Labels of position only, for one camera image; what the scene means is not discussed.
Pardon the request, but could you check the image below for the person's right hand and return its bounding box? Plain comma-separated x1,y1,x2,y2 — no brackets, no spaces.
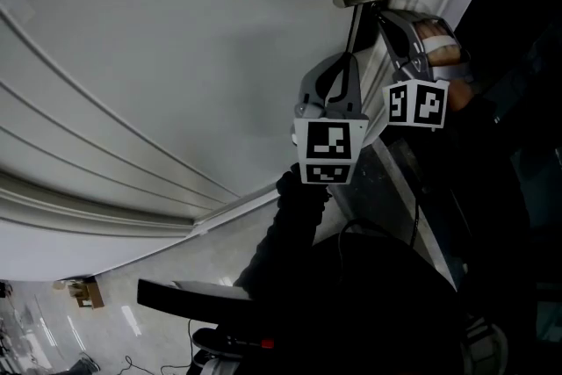
414,18,470,69

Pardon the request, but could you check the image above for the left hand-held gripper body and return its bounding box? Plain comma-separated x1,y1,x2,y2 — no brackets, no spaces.
289,100,371,187

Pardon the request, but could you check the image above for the white panelled door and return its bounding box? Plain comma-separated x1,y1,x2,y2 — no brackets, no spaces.
0,0,507,283

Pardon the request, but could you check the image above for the grey mesh pouch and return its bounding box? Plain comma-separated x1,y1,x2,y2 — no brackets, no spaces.
460,314,511,375

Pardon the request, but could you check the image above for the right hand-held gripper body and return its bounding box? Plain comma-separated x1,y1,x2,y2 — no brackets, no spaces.
380,10,475,133

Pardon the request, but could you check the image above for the black cable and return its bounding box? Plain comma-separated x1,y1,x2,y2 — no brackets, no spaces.
336,183,423,274

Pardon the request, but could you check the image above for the black device with red mark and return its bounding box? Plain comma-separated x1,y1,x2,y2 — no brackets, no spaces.
191,326,277,366

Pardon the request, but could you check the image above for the person's dark clothed torso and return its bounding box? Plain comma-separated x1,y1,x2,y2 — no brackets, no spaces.
187,227,562,375

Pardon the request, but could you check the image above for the person's right forearm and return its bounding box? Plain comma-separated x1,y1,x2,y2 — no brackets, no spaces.
447,76,535,234

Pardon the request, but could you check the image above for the brown cardboard box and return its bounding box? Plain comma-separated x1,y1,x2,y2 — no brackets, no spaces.
54,278,106,310

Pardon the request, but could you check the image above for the person's left forearm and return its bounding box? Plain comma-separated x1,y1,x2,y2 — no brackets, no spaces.
234,170,334,292

